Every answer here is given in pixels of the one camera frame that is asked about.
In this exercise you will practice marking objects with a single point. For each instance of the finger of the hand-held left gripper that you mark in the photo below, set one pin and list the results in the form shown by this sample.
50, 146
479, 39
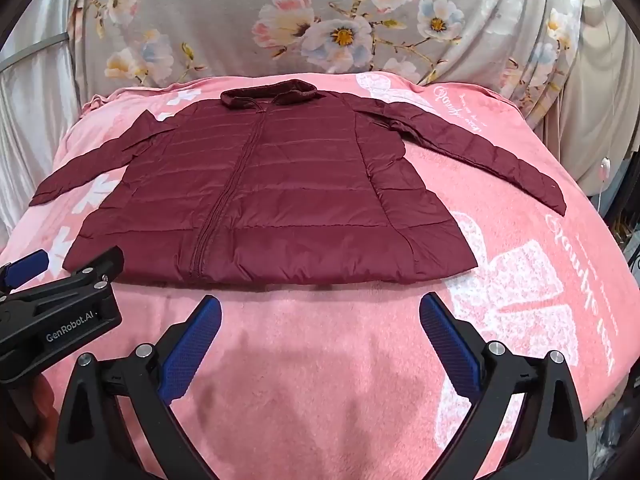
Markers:
27, 266
95, 267

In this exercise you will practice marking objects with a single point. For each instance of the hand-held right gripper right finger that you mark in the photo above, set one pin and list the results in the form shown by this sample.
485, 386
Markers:
450, 345

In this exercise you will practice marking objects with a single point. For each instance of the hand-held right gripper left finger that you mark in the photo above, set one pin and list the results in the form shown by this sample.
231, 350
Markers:
190, 345

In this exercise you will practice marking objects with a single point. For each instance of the maroon puffer jacket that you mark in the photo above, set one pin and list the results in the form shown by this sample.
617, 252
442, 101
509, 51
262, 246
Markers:
300, 185

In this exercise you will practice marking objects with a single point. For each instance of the pink printed blanket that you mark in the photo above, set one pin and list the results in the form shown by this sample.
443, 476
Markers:
325, 385

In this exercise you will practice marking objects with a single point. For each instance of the silver satin curtain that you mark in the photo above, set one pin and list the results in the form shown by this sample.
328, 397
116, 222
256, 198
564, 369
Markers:
35, 110

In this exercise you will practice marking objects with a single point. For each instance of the beige curtain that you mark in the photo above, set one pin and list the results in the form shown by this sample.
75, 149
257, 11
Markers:
590, 110

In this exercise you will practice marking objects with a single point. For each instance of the grey floral blanket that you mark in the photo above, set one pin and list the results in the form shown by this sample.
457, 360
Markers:
225, 25

